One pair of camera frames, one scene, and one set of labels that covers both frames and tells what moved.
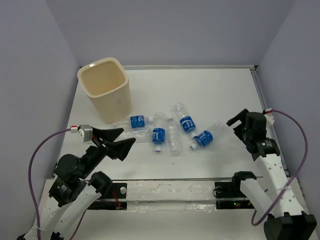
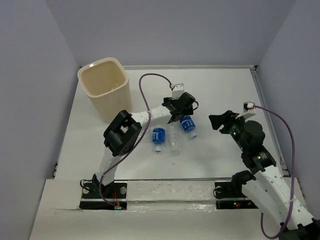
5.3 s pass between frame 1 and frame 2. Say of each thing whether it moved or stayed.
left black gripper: moved
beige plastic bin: stayed
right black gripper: moved
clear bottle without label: stayed
